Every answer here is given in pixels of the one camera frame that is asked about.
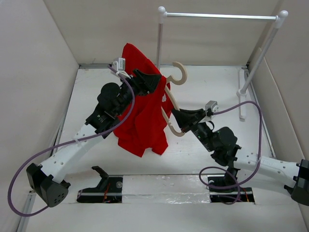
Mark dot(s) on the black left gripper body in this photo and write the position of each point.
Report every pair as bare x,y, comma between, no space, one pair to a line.
127,94

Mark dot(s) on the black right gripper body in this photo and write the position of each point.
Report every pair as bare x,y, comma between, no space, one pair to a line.
203,132

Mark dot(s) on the red t shirt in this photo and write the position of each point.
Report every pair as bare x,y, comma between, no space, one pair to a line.
144,128

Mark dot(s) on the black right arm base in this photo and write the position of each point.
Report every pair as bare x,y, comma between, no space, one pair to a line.
227,196

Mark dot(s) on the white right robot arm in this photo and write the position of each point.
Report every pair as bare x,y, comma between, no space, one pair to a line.
241,167

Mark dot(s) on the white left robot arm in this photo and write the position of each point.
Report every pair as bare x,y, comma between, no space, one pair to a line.
47,178

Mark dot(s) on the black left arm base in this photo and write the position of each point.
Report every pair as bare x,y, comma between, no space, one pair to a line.
108,190

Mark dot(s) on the white clothes rack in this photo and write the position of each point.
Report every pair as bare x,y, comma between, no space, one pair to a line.
277,20

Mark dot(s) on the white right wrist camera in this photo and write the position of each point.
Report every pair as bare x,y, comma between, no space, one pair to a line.
211,107

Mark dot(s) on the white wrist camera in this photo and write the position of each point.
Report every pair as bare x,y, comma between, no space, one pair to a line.
119,65
211,107

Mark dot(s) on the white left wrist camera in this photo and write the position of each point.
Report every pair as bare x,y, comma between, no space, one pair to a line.
119,65

